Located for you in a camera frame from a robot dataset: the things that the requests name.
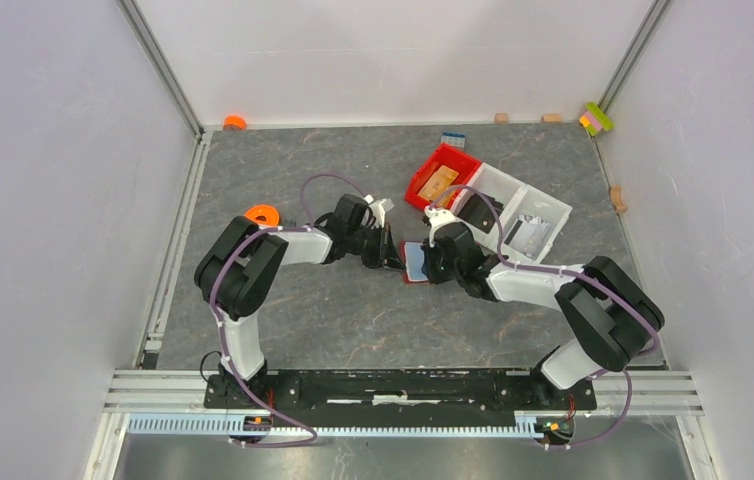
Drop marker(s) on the white divided plastic bin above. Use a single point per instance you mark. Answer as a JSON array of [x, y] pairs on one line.
[[518, 198]]

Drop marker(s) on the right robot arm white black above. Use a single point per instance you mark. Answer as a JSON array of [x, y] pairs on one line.
[[612, 319]]

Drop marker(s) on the red plastic bin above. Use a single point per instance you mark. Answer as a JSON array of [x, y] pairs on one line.
[[454, 158]]

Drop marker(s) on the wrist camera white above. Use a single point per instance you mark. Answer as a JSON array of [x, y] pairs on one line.
[[437, 217], [378, 209]]

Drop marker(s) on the colourful toy brick stack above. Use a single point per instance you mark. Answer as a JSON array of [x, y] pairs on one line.
[[594, 120]]

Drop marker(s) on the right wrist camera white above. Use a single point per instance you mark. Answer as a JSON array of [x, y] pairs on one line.
[[437, 217]]

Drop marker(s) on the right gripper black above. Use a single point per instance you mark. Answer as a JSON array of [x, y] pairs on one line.
[[431, 249]]

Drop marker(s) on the blue white small block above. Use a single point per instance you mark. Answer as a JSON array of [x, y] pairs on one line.
[[455, 140]]

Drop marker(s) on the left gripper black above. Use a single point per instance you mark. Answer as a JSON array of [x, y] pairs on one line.
[[386, 254]]

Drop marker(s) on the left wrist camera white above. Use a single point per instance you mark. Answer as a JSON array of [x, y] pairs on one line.
[[378, 209]]

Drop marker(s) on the black cards in white bin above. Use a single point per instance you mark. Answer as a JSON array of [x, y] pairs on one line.
[[476, 212]]

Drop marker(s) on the small orange cap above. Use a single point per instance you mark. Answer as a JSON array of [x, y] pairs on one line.
[[234, 122]]

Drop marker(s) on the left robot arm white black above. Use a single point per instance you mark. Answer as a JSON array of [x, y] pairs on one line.
[[238, 271]]

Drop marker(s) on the silver cards in white bin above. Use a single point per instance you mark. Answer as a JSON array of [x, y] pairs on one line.
[[527, 235]]

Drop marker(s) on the wooden piece right edge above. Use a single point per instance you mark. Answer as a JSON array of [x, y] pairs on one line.
[[617, 200]]

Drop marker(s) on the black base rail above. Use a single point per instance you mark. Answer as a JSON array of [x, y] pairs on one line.
[[495, 388]]

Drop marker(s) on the red leather card holder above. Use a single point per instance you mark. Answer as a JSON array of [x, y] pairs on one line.
[[413, 256]]

